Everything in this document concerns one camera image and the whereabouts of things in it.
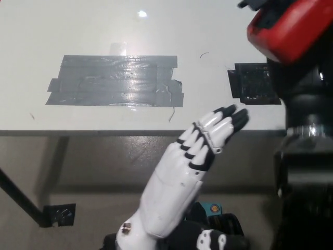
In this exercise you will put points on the black right hand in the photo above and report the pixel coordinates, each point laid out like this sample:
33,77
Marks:
304,88

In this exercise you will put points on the red digital multimeter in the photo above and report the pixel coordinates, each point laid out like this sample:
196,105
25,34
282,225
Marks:
286,36

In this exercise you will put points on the black and teal robot body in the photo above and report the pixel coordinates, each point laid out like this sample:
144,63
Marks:
229,221

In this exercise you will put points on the grey duct tape patch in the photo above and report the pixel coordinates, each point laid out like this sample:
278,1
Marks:
112,83

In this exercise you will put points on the white and black left hand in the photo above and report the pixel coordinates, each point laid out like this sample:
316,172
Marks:
171,182

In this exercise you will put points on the black tape patch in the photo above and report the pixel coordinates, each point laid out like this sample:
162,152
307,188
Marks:
249,83

